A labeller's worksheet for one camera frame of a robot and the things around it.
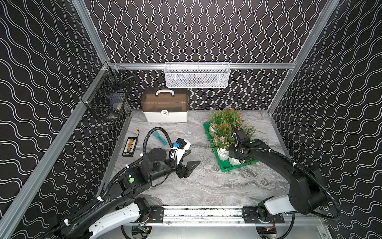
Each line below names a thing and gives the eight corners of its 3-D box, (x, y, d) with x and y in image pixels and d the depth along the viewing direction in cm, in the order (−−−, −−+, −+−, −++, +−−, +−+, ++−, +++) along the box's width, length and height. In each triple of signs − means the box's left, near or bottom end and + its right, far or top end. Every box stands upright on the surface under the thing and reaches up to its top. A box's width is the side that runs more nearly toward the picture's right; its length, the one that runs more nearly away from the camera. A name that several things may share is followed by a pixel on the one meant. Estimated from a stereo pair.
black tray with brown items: (123, 156, 97) (122, 154, 96) (129, 139, 106) (128, 137, 104) (133, 156, 98) (132, 154, 96) (138, 139, 106) (137, 137, 104)
